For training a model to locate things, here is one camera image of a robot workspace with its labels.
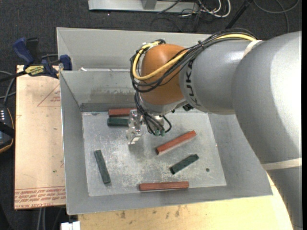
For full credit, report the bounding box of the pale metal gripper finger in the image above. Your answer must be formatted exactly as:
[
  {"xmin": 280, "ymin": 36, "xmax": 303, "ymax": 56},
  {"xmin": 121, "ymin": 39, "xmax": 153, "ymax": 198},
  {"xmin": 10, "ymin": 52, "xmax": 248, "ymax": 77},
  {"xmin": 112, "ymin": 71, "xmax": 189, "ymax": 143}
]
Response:
[
  {"xmin": 128, "ymin": 125, "xmax": 144, "ymax": 145},
  {"xmin": 126, "ymin": 110, "xmax": 139, "ymax": 140}
]

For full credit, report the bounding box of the dark green flat block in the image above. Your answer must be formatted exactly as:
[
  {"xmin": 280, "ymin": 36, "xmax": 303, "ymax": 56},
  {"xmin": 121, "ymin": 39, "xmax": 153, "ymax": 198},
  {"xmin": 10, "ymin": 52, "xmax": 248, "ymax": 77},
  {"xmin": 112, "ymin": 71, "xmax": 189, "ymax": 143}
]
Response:
[
  {"xmin": 169, "ymin": 153, "xmax": 200, "ymax": 175},
  {"xmin": 106, "ymin": 117, "xmax": 130, "ymax": 127},
  {"xmin": 94, "ymin": 149, "xmax": 112, "ymax": 185}
]

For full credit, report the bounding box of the red-brown flat block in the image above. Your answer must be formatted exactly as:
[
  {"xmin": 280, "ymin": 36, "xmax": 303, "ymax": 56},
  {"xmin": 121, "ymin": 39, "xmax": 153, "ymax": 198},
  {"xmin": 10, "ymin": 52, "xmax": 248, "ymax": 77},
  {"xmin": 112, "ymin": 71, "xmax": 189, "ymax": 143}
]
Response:
[
  {"xmin": 138, "ymin": 181, "xmax": 190, "ymax": 192},
  {"xmin": 108, "ymin": 108, "xmax": 137, "ymax": 118},
  {"xmin": 155, "ymin": 130, "xmax": 197, "ymax": 156}
]

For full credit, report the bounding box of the grey metal bin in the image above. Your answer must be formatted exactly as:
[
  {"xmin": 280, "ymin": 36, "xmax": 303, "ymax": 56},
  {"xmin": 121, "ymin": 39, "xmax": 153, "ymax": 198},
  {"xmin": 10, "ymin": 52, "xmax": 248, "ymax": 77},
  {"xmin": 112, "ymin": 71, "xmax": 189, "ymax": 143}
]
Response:
[{"xmin": 56, "ymin": 27, "xmax": 273, "ymax": 216}]

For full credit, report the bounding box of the brown cardboard board red print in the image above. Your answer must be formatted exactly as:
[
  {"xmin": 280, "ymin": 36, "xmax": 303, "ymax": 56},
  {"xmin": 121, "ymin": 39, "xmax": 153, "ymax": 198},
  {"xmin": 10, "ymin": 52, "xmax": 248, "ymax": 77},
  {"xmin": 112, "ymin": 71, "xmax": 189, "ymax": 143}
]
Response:
[{"xmin": 13, "ymin": 65, "xmax": 67, "ymax": 210}]

